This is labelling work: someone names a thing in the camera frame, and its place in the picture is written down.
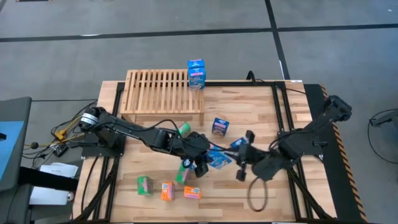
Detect orange Mini-Wheats cereal box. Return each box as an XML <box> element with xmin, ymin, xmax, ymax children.
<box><xmin>183</xmin><ymin>185</ymin><xmax>203</xmax><ymax>200</ymax></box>
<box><xmin>160</xmin><ymin>181</ymin><xmax>176</xmax><ymax>202</ymax></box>

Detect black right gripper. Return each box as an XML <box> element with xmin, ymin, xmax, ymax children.
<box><xmin>213</xmin><ymin>130</ymin><xmax>265</xmax><ymax>182</ymax></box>

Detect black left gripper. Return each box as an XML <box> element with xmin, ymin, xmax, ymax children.
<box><xmin>182</xmin><ymin>132</ymin><xmax>212</xmax><ymax>179</ymax></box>

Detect wooden slatted shelf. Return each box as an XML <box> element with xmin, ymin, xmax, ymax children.
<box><xmin>120</xmin><ymin>68</ymin><xmax>205</xmax><ymax>127</ymax></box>

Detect white paper sheet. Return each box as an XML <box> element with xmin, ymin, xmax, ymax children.
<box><xmin>29</xmin><ymin>185</ymin><xmax>75</xmax><ymax>206</ymax></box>
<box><xmin>39</xmin><ymin>162</ymin><xmax>79</xmax><ymax>179</ymax></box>

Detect thin black floor cable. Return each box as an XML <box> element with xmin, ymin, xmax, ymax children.
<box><xmin>368</xmin><ymin>108</ymin><xmax>398</xmax><ymax>165</ymax></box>

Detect black aluminium table frame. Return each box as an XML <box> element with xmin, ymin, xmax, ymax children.
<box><xmin>73</xmin><ymin>80</ymin><xmax>336</xmax><ymax>224</ymax></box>

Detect dark grey side table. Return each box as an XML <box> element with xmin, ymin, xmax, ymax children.
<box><xmin>0</xmin><ymin>96</ymin><xmax>33</xmax><ymax>192</ymax></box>

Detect yellow power cable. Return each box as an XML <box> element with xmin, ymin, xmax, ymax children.
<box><xmin>53</xmin><ymin>115</ymin><xmax>85</xmax><ymax>141</ymax></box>

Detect blue panel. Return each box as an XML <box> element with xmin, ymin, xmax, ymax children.
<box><xmin>0</xmin><ymin>120</ymin><xmax>25</xmax><ymax>182</ymax></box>

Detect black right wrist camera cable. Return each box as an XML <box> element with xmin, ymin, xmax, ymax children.
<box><xmin>247</xmin><ymin>176</ymin><xmax>269</xmax><ymax>213</ymax></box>

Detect black power adapter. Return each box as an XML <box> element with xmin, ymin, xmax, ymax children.
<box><xmin>52</xmin><ymin>143</ymin><xmax>70</xmax><ymax>157</ymax></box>

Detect green Apple Jacks cereal box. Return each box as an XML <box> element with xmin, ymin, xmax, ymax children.
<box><xmin>175</xmin><ymin>163</ymin><xmax>191</xmax><ymax>185</ymax></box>
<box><xmin>178</xmin><ymin>121</ymin><xmax>192</xmax><ymax>138</ymax></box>
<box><xmin>137</xmin><ymin>175</ymin><xmax>154</xmax><ymax>197</ymax></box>

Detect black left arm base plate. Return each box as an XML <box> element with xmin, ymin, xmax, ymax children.
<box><xmin>81</xmin><ymin>132</ymin><xmax>127</xmax><ymax>158</ymax></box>

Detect grey metal stand leg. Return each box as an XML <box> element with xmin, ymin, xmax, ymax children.
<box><xmin>369</xmin><ymin>108</ymin><xmax>398</xmax><ymax>128</ymax></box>

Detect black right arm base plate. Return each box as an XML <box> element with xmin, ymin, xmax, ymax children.
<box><xmin>277</xmin><ymin>130</ymin><xmax>324</xmax><ymax>157</ymax></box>

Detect black flat bar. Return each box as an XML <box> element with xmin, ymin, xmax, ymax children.
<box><xmin>18</xmin><ymin>166</ymin><xmax>79</xmax><ymax>192</ymax></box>

